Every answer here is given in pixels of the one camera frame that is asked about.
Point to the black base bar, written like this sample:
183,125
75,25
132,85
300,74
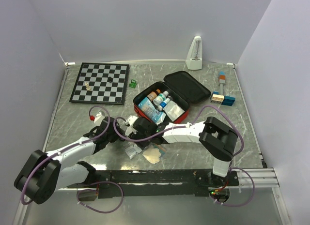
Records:
196,182

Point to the white gauze packet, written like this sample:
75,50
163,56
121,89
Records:
173,110

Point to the white metronome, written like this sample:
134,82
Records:
194,56

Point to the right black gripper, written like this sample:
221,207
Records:
143,144

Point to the blue toy block stack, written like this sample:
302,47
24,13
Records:
221,99

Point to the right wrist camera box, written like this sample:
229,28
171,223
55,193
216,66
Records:
129,122

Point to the red black medicine case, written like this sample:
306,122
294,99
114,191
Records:
183,88

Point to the blue white bandage packet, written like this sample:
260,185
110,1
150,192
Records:
147,107

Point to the amber medicine bottle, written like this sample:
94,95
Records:
152,95

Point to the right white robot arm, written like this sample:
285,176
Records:
218,138

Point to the small green toy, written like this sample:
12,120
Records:
132,83

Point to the clear green-label bottle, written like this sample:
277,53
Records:
160,98

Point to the aluminium frame rail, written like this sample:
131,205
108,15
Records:
261,177

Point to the beige bandage patch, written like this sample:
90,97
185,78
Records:
152,155

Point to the black white chessboard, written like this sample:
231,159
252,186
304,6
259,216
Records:
102,91

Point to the blue white small bottle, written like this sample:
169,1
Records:
163,104

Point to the grey orange blue toy stick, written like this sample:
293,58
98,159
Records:
221,80

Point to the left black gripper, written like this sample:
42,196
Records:
116,137

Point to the white blue wipe sachet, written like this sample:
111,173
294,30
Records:
132,151

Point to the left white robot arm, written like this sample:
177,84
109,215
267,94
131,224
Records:
46,172

